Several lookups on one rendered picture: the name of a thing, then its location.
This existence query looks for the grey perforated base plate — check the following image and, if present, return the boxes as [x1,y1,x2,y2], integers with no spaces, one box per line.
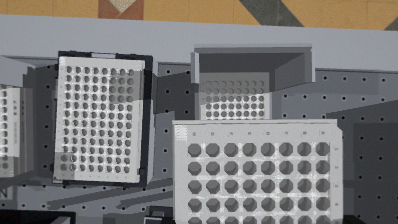
[0,55,398,224]

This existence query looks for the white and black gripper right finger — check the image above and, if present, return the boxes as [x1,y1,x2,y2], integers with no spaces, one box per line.
[342,215,366,224]

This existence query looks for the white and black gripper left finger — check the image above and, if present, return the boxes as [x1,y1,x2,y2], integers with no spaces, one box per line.
[160,217,176,224]

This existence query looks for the dark grey rectangular nest plate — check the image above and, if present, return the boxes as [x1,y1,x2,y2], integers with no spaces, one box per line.
[144,206,173,224]

